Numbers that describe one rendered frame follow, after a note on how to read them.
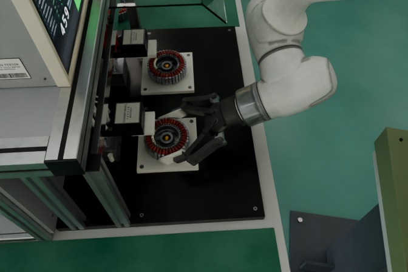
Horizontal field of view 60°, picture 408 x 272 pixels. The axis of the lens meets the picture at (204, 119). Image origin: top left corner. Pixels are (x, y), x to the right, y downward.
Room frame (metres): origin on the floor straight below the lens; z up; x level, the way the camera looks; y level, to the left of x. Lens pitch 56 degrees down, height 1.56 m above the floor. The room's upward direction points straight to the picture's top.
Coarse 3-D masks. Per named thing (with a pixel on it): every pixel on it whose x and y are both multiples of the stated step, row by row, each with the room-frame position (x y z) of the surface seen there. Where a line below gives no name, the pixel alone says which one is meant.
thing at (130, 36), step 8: (128, 32) 0.71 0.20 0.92; (136, 32) 0.71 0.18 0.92; (144, 32) 0.71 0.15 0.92; (120, 40) 0.70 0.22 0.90; (128, 40) 0.68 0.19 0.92; (136, 40) 0.68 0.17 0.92; (144, 40) 0.68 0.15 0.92; (152, 40) 0.72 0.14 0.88; (120, 48) 0.67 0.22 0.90; (128, 48) 0.66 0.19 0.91; (136, 48) 0.66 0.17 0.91; (144, 48) 0.66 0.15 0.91; (152, 48) 0.69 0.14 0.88; (120, 56) 0.65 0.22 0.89; (128, 56) 0.66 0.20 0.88; (136, 56) 0.66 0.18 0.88; (144, 56) 0.66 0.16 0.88; (152, 56) 0.66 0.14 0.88
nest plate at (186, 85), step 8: (184, 56) 0.76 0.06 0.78; (144, 64) 0.72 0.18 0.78; (192, 64) 0.72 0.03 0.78; (144, 72) 0.69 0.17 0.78; (192, 72) 0.69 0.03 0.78; (144, 80) 0.66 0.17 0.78; (184, 80) 0.66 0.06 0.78; (192, 80) 0.66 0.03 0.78; (144, 88) 0.63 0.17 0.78; (152, 88) 0.63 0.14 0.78; (160, 88) 0.63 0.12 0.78; (168, 88) 0.63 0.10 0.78; (176, 88) 0.63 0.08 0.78; (184, 88) 0.63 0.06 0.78; (192, 88) 0.63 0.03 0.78
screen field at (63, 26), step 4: (64, 8) 0.46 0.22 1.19; (64, 12) 0.46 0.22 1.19; (68, 12) 0.47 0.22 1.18; (64, 16) 0.45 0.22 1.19; (68, 16) 0.46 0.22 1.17; (64, 20) 0.44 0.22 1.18; (68, 20) 0.46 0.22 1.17; (60, 24) 0.42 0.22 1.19; (64, 24) 0.44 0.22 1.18; (60, 28) 0.42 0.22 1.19; (64, 28) 0.43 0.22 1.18; (64, 32) 0.43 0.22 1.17; (64, 36) 0.42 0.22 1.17
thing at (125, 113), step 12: (120, 108) 0.46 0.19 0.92; (132, 108) 0.46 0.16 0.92; (144, 108) 0.49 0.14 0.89; (120, 120) 0.43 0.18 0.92; (132, 120) 0.43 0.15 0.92; (144, 120) 0.46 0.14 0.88; (108, 132) 0.41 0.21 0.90; (120, 132) 0.41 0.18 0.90; (132, 132) 0.42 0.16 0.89; (144, 132) 0.42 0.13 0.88
